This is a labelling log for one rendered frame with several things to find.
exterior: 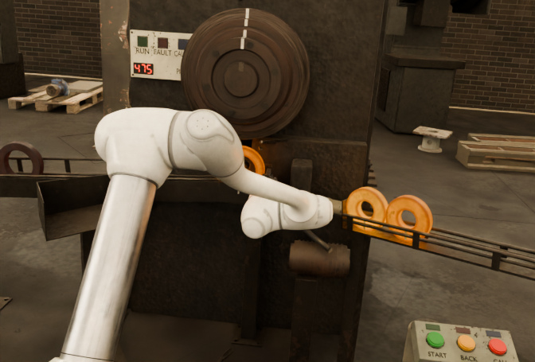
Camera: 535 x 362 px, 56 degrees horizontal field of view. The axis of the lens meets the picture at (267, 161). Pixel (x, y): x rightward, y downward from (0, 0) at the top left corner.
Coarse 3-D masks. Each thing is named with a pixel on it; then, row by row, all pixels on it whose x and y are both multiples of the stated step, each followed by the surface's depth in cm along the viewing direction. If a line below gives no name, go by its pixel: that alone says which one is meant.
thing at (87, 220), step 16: (96, 176) 186; (48, 192) 179; (64, 192) 182; (80, 192) 184; (96, 192) 187; (48, 208) 180; (64, 208) 183; (80, 208) 186; (96, 208) 185; (48, 224) 174; (64, 224) 174; (80, 224) 173; (96, 224) 173; (48, 240) 164; (80, 240) 181
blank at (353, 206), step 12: (360, 192) 174; (372, 192) 171; (348, 204) 178; (360, 204) 177; (372, 204) 172; (384, 204) 169; (372, 216) 173; (384, 216) 170; (360, 228) 177; (372, 228) 174
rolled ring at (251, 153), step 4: (244, 148) 190; (248, 148) 191; (244, 152) 190; (248, 152) 190; (252, 152) 190; (256, 152) 192; (248, 156) 190; (252, 156) 190; (256, 156) 190; (260, 156) 193; (252, 160) 190; (256, 160) 190; (260, 160) 190; (256, 164) 191; (260, 164) 191; (256, 168) 191; (260, 168) 191; (264, 168) 194; (256, 172) 192; (260, 172) 192
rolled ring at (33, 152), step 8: (8, 144) 199; (16, 144) 199; (24, 144) 199; (0, 152) 200; (8, 152) 200; (24, 152) 199; (32, 152) 199; (0, 160) 201; (8, 160) 204; (32, 160) 200; (40, 160) 201; (0, 168) 202; (8, 168) 204; (40, 168) 201
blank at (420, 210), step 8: (392, 200) 166; (400, 200) 164; (408, 200) 162; (416, 200) 161; (392, 208) 167; (400, 208) 165; (408, 208) 163; (416, 208) 161; (424, 208) 160; (392, 216) 167; (400, 216) 168; (416, 216) 162; (424, 216) 160; (400, 224) 167; (416, 224) 162; (424, 224) 160; (408, 232) 165; (408, 240) 165
